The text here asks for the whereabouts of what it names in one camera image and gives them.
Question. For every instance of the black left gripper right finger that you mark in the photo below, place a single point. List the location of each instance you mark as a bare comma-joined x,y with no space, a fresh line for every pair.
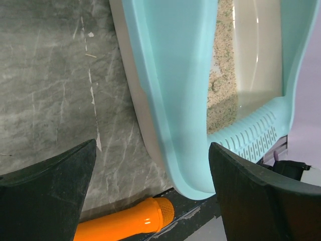
259,204

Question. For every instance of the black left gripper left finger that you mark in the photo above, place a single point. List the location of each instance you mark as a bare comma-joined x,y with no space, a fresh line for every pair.
44,201

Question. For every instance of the light blue litter box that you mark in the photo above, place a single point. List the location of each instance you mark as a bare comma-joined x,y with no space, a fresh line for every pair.
166,48

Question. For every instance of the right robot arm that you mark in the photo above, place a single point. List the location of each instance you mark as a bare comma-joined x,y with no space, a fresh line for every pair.
296,170

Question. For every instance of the orange toy microphone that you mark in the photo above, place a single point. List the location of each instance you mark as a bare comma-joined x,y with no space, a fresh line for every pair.
149,216

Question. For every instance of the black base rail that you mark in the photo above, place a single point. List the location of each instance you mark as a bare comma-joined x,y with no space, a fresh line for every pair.
190,215

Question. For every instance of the aluminium frame rail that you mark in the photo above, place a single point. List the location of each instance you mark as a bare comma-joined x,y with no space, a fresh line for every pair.
279,147

